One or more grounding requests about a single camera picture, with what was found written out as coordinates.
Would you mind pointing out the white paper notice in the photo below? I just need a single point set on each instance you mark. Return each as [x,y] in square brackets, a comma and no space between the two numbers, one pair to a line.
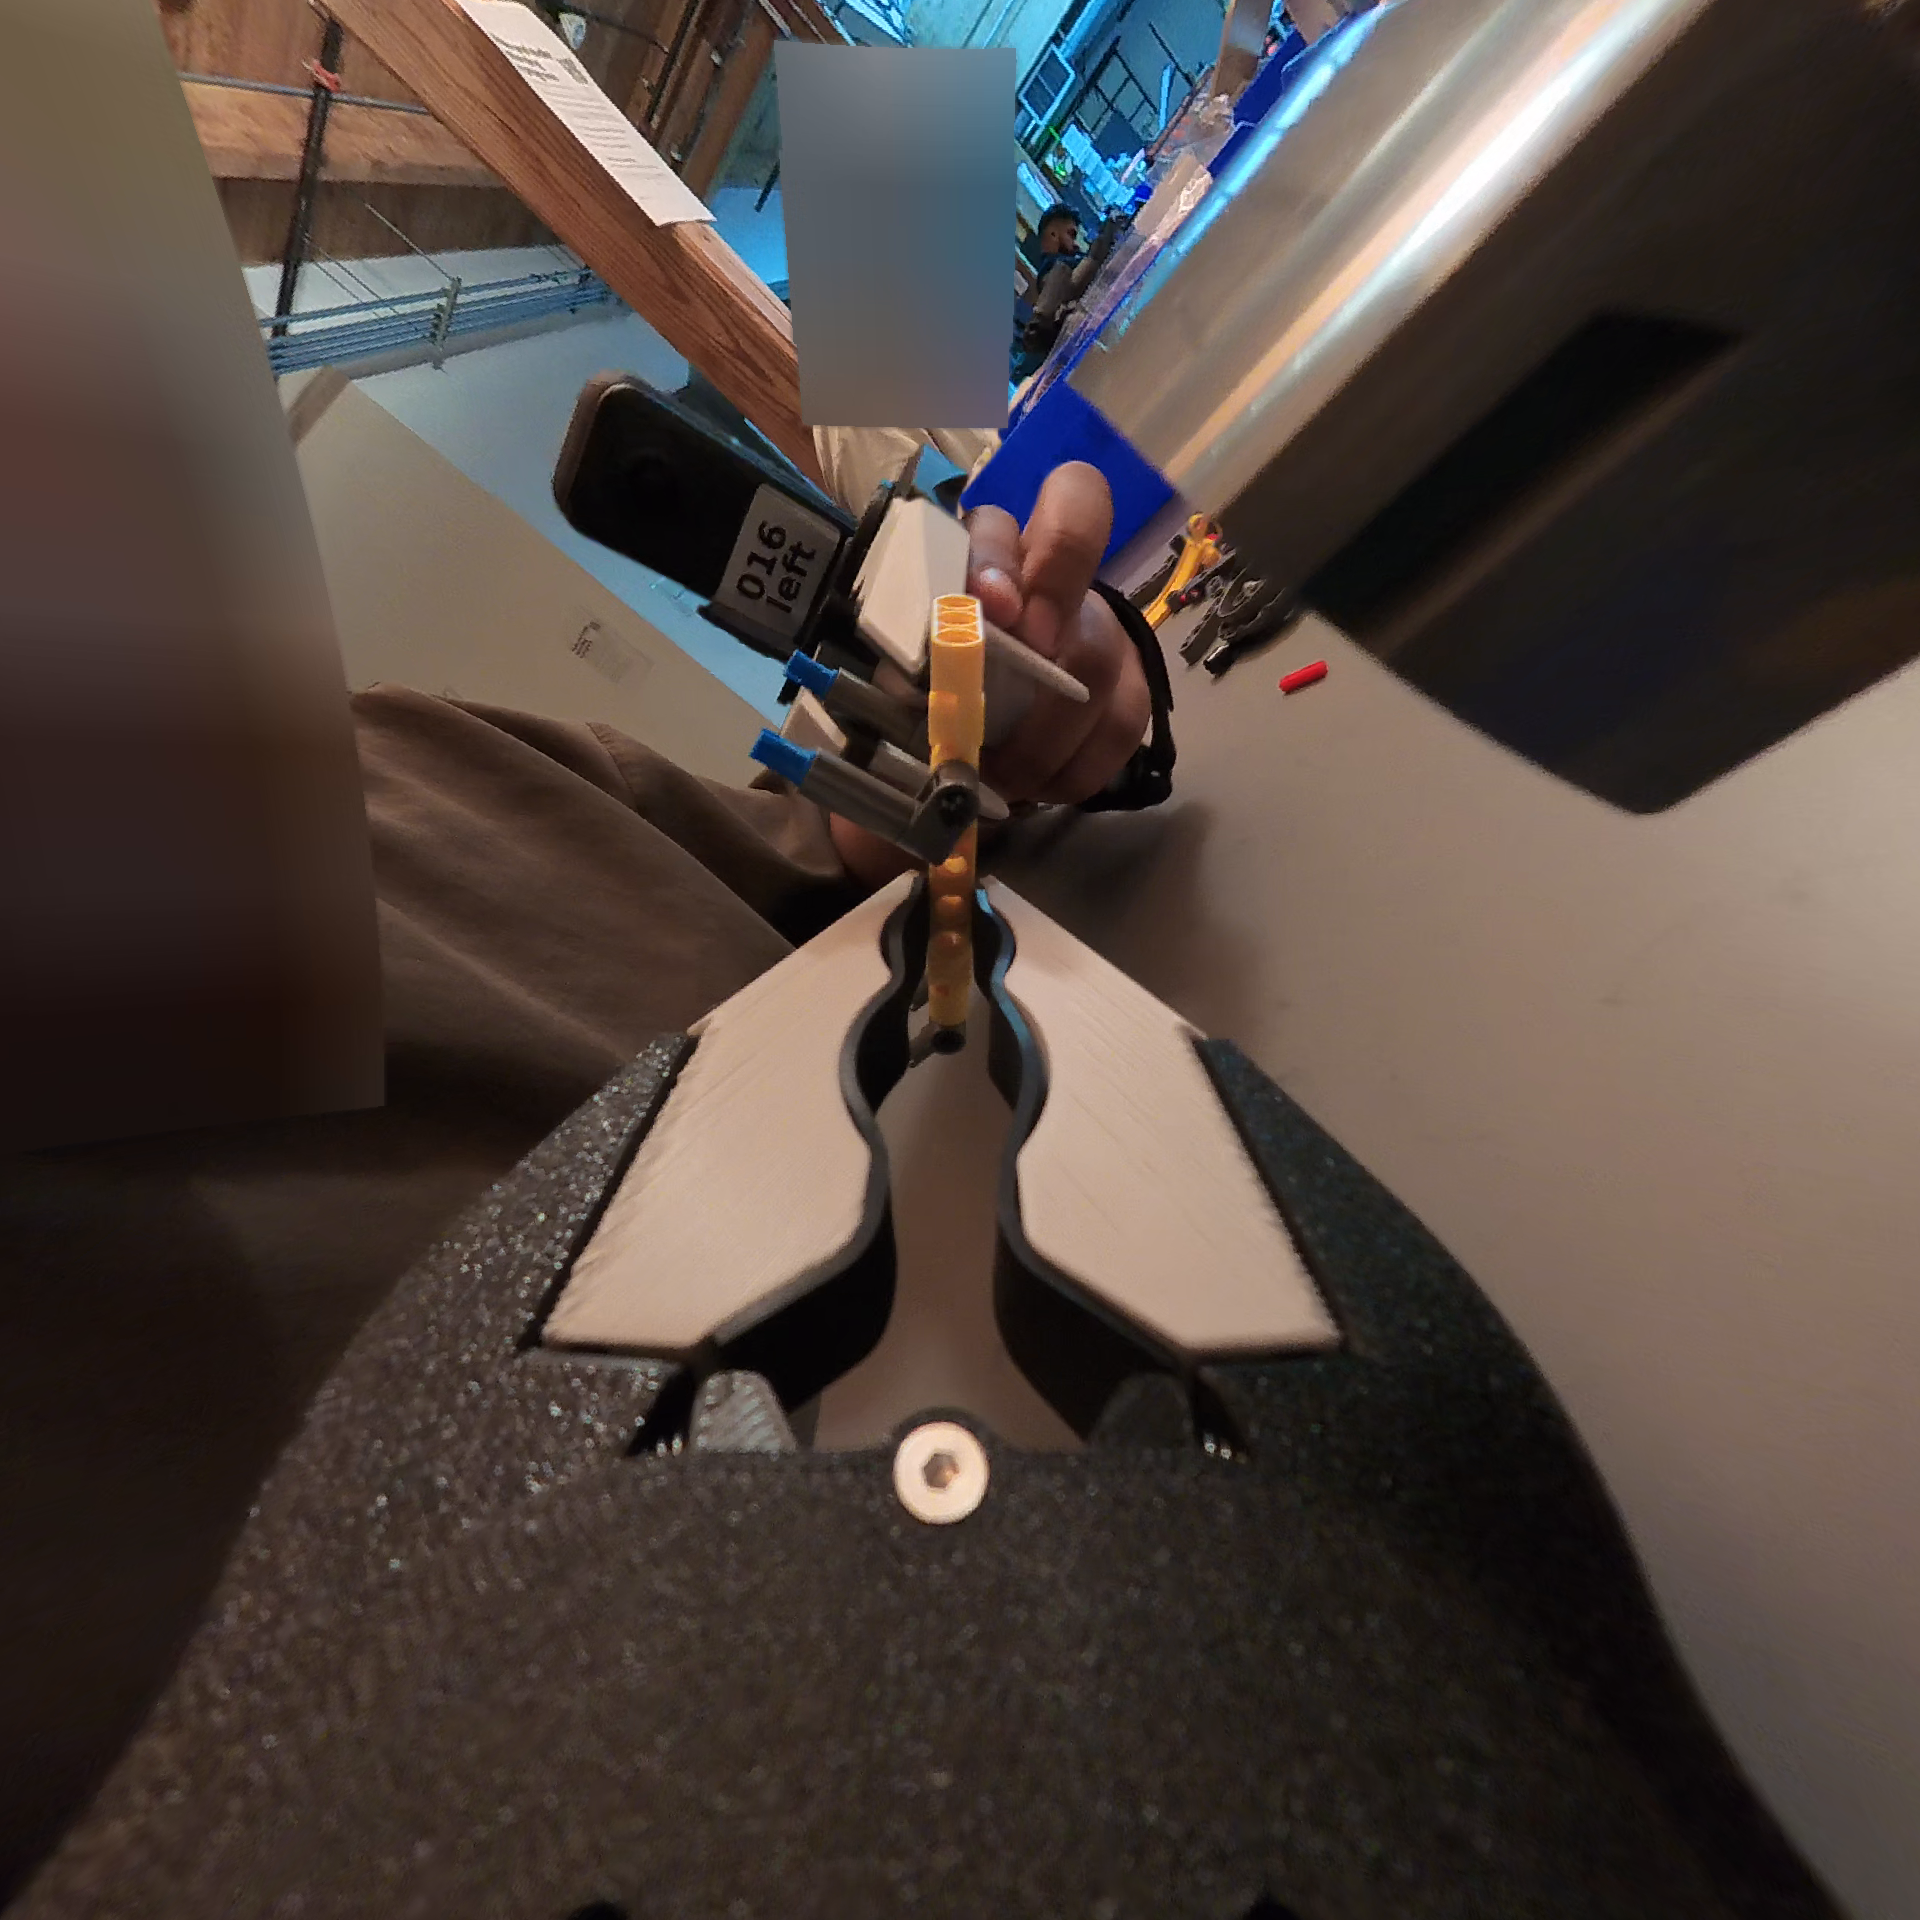
[597,118]

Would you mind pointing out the wooden beam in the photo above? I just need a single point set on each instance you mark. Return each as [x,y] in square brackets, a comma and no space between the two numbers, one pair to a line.
[597,193]

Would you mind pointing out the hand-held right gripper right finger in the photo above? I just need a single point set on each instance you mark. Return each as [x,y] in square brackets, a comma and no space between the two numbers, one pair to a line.
[1155,1187]

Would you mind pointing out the blue plastic bin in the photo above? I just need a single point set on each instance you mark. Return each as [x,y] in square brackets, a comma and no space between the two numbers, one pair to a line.
[1079,451]

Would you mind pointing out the red toy pin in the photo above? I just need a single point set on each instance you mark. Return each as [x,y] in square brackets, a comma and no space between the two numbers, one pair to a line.
[1303,672]

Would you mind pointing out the blue wall pipes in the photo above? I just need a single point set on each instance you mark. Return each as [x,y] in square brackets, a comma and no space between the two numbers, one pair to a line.
[419,308]

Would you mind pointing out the yellow grey toy beam assembly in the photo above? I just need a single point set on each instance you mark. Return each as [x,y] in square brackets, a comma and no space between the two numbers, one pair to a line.
[955,695]

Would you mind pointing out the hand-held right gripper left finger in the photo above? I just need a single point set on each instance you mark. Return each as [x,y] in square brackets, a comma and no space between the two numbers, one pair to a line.
[719,1169]

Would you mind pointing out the person's left hand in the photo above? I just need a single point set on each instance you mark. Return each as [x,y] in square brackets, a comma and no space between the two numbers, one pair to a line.
[1066,659]

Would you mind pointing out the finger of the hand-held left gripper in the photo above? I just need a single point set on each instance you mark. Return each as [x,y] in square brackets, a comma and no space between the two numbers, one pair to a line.
[821,721]
[915,547]

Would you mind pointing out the pile of small toy parts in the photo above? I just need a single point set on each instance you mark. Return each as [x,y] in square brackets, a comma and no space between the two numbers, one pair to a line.
[1200,593]

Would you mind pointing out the large grey box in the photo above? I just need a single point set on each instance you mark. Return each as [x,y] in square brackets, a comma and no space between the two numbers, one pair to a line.
[1724,227]

